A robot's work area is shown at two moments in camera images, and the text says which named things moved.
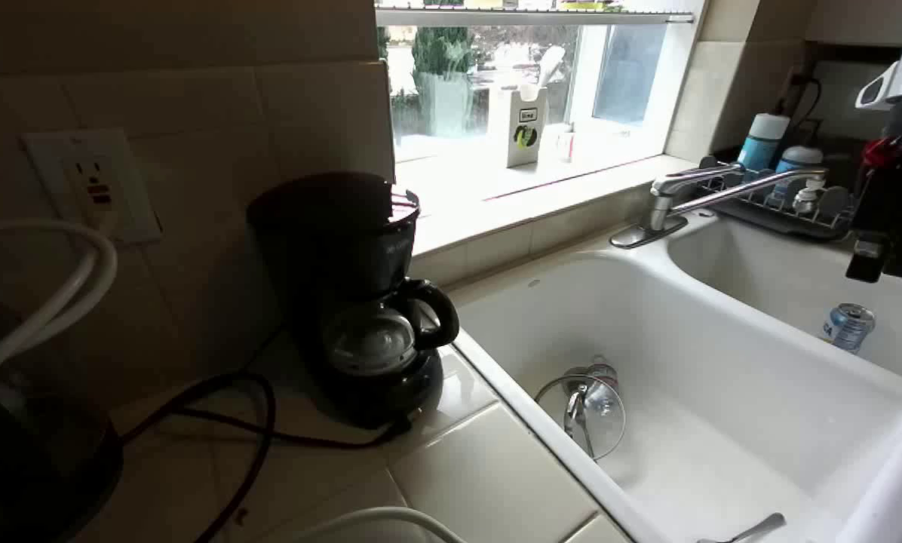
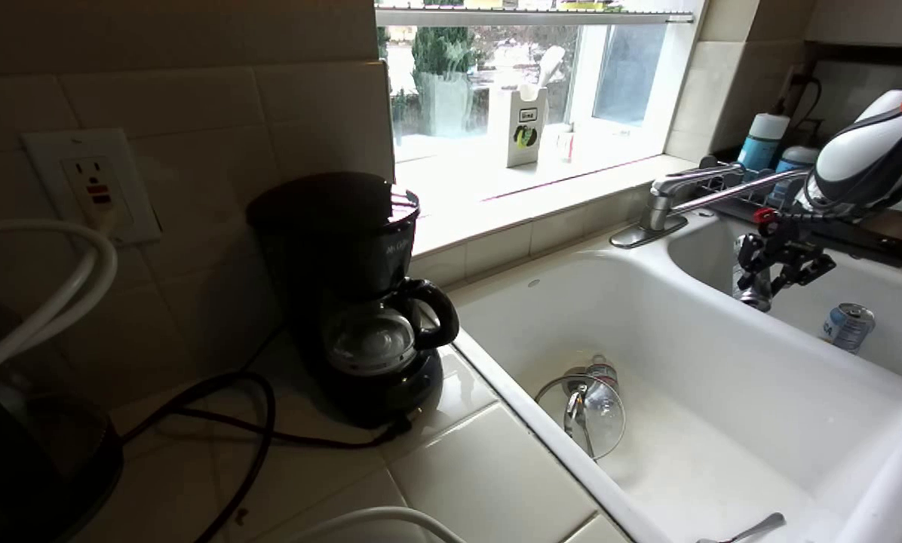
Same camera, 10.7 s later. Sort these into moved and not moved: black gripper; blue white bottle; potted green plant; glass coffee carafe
Moved: black gripper
Not moved: potted green plant; blue white bottle; glass coffee carafe
